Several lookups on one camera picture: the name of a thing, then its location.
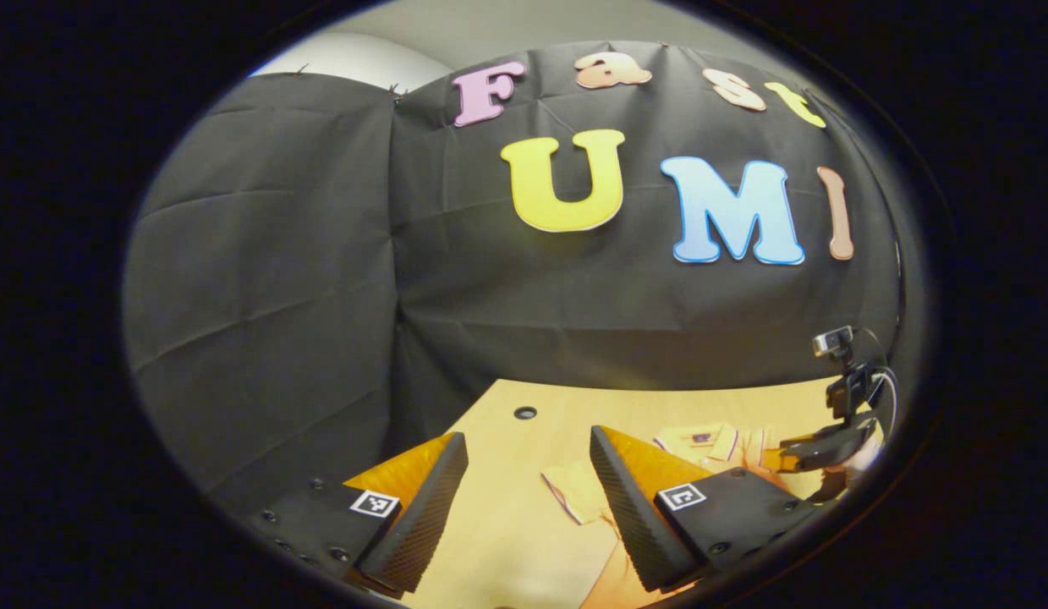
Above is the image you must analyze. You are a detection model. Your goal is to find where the orange T-shirt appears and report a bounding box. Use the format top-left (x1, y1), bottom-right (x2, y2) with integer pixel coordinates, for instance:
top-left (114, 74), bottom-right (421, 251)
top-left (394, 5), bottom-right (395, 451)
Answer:
top-left (540, 421), bottom-right (829, 609)

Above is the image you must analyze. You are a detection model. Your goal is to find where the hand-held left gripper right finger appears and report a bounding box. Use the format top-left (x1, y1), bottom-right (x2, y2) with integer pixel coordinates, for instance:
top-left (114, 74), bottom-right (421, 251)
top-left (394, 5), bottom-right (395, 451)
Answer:
top-left (588, 425), bottom-right (825, 595)

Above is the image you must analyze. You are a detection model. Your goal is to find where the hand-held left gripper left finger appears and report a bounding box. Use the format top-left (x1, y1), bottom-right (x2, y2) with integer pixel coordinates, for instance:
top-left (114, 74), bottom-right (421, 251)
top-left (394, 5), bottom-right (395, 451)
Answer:
top-left (234, 431), bottom-right (471, 603)

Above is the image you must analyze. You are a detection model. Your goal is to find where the thin gripper cable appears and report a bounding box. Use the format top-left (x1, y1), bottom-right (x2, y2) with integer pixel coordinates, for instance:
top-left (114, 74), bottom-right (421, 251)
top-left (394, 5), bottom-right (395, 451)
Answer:
top-left (860, 326), bottom-right (899, 436)

